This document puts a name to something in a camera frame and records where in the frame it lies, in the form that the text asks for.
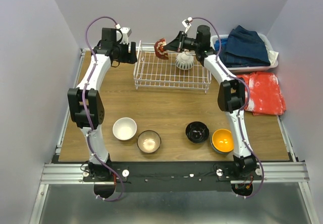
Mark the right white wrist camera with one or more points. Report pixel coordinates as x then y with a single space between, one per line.
187 24

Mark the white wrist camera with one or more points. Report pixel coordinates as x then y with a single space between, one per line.
123 34
187 24

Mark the black bowl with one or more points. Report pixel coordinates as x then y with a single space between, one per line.
197 132

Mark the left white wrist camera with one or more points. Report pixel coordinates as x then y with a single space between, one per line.
123 34

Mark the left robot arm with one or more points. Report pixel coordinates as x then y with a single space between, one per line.
85 104

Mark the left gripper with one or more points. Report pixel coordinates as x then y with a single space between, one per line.
131 57

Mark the white plastic basket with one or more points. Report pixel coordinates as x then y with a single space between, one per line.
273 59

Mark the white bowl red outside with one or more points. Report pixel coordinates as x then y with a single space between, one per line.
159 50

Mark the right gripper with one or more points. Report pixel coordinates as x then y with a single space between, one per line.
177 44

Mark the brown glossy bowl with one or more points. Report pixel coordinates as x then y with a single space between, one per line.
149 141

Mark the orange bowl blue outside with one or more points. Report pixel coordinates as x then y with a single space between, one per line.
222 141

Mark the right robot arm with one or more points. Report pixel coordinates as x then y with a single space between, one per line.
231 96

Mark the white striped bowl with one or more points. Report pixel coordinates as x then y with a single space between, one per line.
184 61

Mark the aluminium frame rail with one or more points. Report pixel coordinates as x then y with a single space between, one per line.
274 172

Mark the dark blue cloth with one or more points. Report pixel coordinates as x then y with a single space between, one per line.
242 48

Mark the white wire dish rack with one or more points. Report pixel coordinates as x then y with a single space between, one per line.
151 71

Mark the red white cloth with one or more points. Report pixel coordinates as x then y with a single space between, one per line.
265 96

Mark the white bowl far left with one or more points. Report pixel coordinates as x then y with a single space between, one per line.
124 128

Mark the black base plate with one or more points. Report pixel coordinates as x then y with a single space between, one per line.
128 177

